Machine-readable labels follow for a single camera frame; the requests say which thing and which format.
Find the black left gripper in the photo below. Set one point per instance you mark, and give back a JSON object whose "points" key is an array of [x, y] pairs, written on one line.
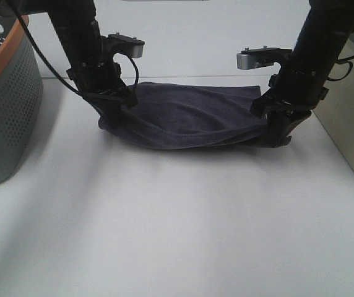
{"points": [[103, 87]]}

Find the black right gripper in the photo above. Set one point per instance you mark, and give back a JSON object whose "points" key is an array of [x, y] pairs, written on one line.
{"points": [[292, 90]]}

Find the dark grey towel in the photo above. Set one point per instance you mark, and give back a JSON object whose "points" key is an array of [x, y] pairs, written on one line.
{"points": [[175, 117]]}

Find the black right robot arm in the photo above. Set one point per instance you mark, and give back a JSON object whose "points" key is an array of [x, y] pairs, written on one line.
{"points": [[321, 40]]}

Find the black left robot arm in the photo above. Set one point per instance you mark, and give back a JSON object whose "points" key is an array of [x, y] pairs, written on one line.
{"points": [[76, 27]]}

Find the grey perforated basket orange rim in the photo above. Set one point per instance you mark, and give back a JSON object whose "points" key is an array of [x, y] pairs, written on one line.
{"points": [[21, 91]]}

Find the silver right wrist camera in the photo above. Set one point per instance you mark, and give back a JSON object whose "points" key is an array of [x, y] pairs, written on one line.
{"points": [[262, 57]]}

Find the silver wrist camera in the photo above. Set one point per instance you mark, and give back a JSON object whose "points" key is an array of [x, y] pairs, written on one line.
{"points": [[120, 44], [262, 57]]}

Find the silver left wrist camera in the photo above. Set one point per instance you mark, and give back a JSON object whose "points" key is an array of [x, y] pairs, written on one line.
{"points": [[120, 44]]}

